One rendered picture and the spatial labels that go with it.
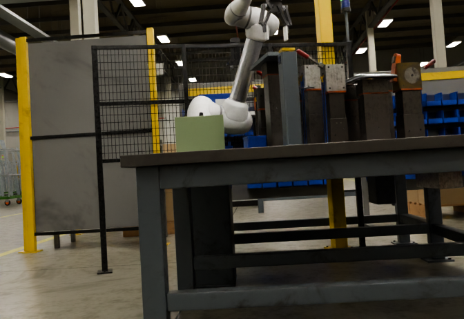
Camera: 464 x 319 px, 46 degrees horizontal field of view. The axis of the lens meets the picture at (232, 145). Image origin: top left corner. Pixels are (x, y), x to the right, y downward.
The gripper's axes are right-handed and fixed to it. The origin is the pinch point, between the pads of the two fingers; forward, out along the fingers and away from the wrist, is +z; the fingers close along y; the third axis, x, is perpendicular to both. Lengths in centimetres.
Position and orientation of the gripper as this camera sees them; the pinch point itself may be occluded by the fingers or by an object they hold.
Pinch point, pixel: (276, 35)
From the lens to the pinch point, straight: 268.5
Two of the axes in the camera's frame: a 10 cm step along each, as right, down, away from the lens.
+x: -4.2, 0.7, 9.0
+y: 9.0, -0.4, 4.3
